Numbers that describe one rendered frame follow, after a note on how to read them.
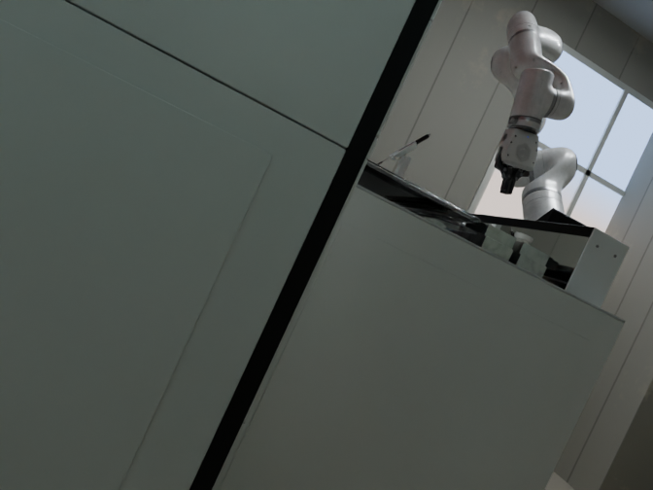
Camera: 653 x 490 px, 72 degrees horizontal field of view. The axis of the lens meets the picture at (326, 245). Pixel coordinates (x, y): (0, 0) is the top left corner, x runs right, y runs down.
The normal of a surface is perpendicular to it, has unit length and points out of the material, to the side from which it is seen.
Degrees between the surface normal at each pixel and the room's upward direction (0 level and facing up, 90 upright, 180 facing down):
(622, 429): 90
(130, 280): 90
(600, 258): 90
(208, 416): 90
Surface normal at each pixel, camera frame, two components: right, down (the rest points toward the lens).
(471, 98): 0.20, 0.11
